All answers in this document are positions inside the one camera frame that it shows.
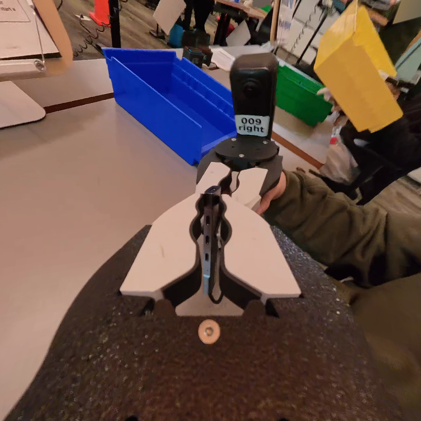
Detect green plastic bin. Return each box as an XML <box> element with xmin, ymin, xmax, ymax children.
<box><xmin>275</xmin><ymin>62</ymin><xmax>333</xmax><ymax>128</ymax></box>

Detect white flat stand base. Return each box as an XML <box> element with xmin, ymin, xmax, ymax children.
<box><xmin>0</xmin><ymin>80</ymin><xmax>46</xmax><ymax>129</ymax></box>

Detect clear acrylic sign holder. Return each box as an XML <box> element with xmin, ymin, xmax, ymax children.
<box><xmin>0</xmin><ymin>0</ymin><xmax>60</xmax><ymax>72</ymax></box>

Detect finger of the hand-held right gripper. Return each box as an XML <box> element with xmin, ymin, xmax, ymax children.
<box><xmin>196</xmin><ymin>161</ymin><xmax>231</xmax><ymax>198</ymax></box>
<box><xmin>229</xmin><ymin>168</ymin><xmax>268</xmax><ymax>211</ymax></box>

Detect blue plastic bin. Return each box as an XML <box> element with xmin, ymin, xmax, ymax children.
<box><xmin>102</xmin><ymin>48</ymin><xmax>238</xmax><ymax>166</ymax></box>

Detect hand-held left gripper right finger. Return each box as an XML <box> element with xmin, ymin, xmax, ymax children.
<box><xmin>217</xmin><ymin>194</ymin><xmax>302</xmax><ymax>310</ymax></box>

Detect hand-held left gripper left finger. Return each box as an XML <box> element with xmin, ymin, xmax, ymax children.
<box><xmin>119</xmin><ymin>193</ymin><xmax>202</xmax><ymax>307</ymax></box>

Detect brown cardboard panel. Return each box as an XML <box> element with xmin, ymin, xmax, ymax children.
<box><xmin>32</xmin><ymin>0</ymin><xmax>74</xmax><ymax>66</ymax></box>

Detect grey usb hub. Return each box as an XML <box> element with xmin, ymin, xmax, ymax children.
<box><xmin>200</xmin><ymin>185</ymin><xmax>225</xmax><ymax>305</ymax></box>

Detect yellow cardboard box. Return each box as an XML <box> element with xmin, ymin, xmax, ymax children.
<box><xmin>313</xmin><ymin>4</ymin><xmax>404</xmax><ymax>133</ymax></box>

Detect person's right hand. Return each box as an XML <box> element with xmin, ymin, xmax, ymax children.
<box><xmin>256</xmin><ymin>170</ymin><xmax>288</xmax><ymax>215</ymax></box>

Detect orange traffic cone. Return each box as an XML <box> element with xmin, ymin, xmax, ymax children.
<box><xmin>89</xmin><ymin>0</ymin><xmax>111</xmax><ymax>26</ymax></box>

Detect black pole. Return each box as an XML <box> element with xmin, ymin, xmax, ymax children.
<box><xmin>108</xmin><ymin>0</ymin><xmax>123</xmax><ymax>49</ymax></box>

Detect black action camera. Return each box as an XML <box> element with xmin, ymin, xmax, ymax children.
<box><xmin>182</xmin><ymin>45</ymin><xmax>214</xmax><ymax>69</ymax></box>

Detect black coiled cable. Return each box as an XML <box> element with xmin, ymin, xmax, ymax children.
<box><xmin>73</xmin><ymin>19</ymin><xmax>113</xmax><ymax>57</ymax></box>

